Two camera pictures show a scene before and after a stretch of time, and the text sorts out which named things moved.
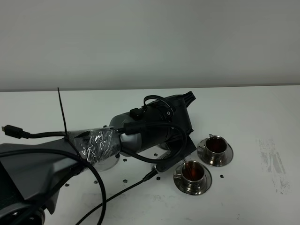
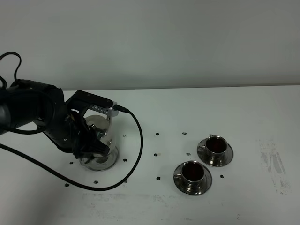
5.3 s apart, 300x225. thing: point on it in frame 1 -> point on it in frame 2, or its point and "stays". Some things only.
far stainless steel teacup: [214, 149] stays
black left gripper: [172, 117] -> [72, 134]
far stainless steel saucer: [201, 149] stays
